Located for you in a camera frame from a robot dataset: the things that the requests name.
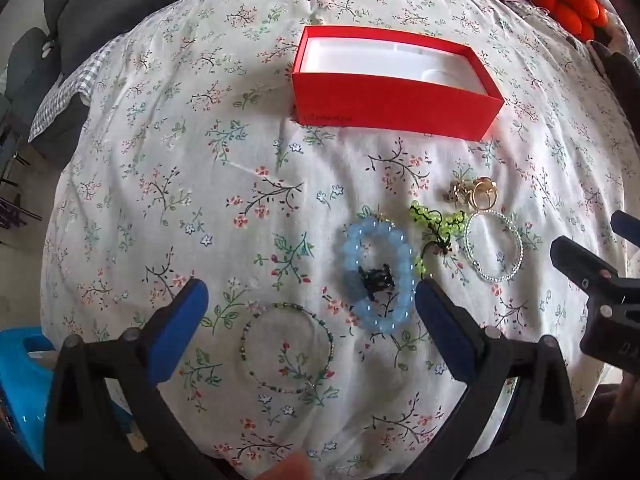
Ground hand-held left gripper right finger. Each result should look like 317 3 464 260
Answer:
400 277 581 480

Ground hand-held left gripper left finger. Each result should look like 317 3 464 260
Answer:
44 277 226 480

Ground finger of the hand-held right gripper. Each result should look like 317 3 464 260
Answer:
550 236 640 311
611 210 640 252

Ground thin multicolour bead bracelet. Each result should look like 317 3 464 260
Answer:
240 301 335 395

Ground black hair claw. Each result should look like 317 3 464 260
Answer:
357 262 398 293

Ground green bead bracelet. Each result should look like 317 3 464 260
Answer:
409 201 468 281

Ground gold flower clip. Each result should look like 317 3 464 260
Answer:
469 176 501 211

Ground light blue bead bracelet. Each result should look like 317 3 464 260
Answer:
342 216 416 331

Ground red cardboard box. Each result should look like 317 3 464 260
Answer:
291 25 505 143

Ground person's left hand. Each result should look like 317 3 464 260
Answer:
269 452 315 480

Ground floral bedsheet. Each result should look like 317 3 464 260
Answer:
40 0 636 476

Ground dark cloth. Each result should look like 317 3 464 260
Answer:
590 40 640 126

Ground blue plastic stool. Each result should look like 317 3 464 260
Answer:
0 327 66 468

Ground grey checked sheet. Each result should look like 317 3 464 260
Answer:
27 42 126 143

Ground grey chair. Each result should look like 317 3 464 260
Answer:
0 27 51 186

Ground large dark grey pillow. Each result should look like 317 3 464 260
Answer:
57 0 210 77

